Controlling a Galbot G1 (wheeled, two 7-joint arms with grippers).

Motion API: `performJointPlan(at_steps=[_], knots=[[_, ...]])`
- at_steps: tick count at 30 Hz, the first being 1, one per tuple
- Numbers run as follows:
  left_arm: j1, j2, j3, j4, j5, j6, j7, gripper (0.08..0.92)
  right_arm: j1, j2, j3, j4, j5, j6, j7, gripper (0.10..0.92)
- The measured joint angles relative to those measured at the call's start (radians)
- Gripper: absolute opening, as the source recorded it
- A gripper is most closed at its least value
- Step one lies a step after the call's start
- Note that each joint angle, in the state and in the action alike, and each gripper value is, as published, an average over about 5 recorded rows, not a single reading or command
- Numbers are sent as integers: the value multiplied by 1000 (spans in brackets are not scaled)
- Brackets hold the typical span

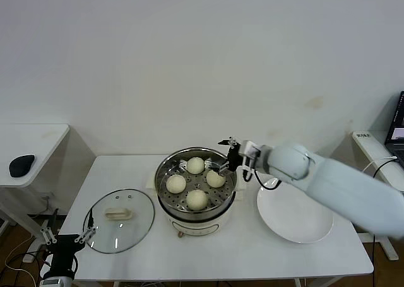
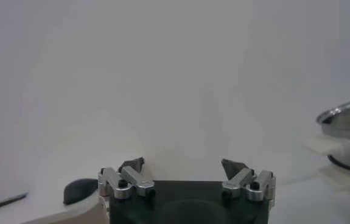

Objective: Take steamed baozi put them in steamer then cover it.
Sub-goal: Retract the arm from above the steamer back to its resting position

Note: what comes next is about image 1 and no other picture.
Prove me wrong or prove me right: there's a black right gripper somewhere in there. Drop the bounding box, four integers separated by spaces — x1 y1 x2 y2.
210 137 246 173

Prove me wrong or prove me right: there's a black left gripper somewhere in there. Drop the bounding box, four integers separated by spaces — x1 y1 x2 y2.
40 208 97 275

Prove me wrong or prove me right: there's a white steamed baozi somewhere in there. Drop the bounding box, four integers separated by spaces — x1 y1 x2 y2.
165 175 187 195
186 189 208 211
205 169 227 189
186 156 206 175

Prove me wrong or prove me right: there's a glass pot lid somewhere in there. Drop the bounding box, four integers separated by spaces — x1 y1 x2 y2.
82 188 155 255

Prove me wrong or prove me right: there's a steel steamer basket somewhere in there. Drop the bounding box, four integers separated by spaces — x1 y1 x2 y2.
154 146 237 220

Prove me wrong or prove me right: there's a black computer mouse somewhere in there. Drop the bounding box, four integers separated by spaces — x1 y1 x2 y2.
8 154 36 178

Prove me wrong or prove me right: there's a white electric cooker base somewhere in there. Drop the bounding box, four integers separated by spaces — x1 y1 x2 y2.
145 170 247 239

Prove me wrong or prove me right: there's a white round plate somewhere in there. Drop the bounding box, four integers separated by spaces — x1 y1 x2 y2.
256 177 335 245

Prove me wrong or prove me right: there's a white side table with mouse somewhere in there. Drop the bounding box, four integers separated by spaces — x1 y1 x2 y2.
0 124 71 249

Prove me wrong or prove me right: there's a white side table with laptop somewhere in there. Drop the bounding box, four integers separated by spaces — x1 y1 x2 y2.
352 131 404 262

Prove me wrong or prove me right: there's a black laptop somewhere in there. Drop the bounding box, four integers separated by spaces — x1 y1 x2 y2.
384 91 404 168

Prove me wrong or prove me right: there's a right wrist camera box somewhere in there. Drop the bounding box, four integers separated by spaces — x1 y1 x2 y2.
239 140 263 158

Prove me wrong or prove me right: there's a white cable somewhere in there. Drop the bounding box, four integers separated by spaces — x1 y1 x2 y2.
359 156 398 174

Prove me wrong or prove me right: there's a black power cable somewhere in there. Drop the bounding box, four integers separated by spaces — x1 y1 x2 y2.
371 158 399 287

